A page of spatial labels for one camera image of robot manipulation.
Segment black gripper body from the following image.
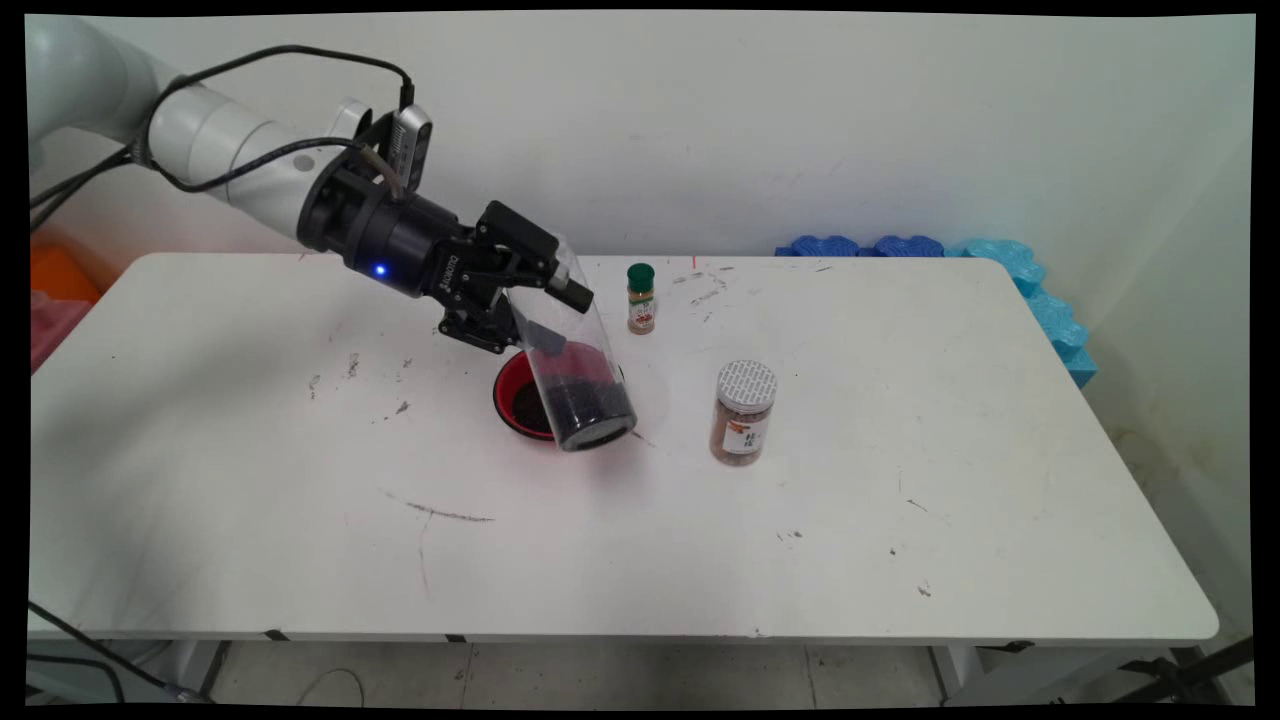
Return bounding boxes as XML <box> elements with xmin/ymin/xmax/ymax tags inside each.
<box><xmin>297</xmin><ymin>145</ymin><xmax>483</xmax><ymax>301</ymax></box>

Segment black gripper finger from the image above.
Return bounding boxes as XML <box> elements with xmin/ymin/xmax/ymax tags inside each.
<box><xmin>470</xmin><ymin>200</ymin><xmax>595</xmax><ymax>313</ymax></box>
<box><xmin>437</xmin><ymin>280</ymin><xmax>571</xmax><ymax>356</ymax></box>

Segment clear plastic jar black seeds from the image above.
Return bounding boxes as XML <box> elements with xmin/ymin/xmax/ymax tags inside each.
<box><xmin>508</xmin><ymin>235</ymin><xmax>639</xmax><ymax>453</ymax></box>

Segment red bowl with black seeds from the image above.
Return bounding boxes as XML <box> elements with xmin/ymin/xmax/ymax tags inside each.
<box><xmin>492</xmin><ymin>342</ymin><xmax>627</xmax><ymax>443</ymax></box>

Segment small spice bottle green cap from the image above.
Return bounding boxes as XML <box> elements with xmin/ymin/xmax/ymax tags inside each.
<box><xmin>626</xmin><ymin>263</ymin><xmax>658</xmax><ymax>336</ymax></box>

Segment spice jar white patterned lid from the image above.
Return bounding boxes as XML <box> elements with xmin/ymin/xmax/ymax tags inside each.
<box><xmin>709</xmin><ymin>360</ymin><xmax>779</xmax><ymax>467</ymax></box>

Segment dark blue foam mat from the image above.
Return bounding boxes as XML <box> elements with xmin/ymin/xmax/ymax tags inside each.
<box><xmin>775</xmin><ymin>235</ymin><xmax>947</xmax><ymax>259</ymax></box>

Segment orange box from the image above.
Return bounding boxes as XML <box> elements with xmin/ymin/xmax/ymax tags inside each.
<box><xmin>30</xmin><ymin>245</ymin><xmax>103</xmax><ymax>306</ymax></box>

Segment white table leg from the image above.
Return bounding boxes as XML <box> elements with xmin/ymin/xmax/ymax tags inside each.
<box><xmin>160</xmin><ymin>640</ymin><xmax>233</xmax><ymax>703</ymax></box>
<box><xmin>930</xmin><ymin>645</ymin><xmax>988</xmax><ymax>703</ymax></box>

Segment light blue foam mat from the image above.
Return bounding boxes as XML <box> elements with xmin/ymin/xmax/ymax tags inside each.
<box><xmin>948</xmin><ymin>238</ymin><xmax>1099</xmax><ymax>390</ymax></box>

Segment black camera cable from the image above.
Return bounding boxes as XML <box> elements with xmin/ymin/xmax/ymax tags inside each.
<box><xmin>28</xmin><ymin>44</ymin><xmax>416</xmax><ymax>216</ymax></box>

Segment black cable strap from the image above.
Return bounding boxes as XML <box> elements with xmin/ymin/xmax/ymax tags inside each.
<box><xmin>128</xmin><ymin>95</ymin><xmax>169</xmax><ymax>173</ymax></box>

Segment black floor cable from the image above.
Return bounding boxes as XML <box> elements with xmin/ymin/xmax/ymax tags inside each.
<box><xmin>28</xmin><ymin>598</ymin><xmax>213</xmax><ymax>704</ymax></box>

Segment black stand frame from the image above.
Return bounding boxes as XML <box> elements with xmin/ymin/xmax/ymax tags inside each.
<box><xmin>1110</xmin><ymin>635</ymin><xmax>1253</xmax><ymax>704</ymax></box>

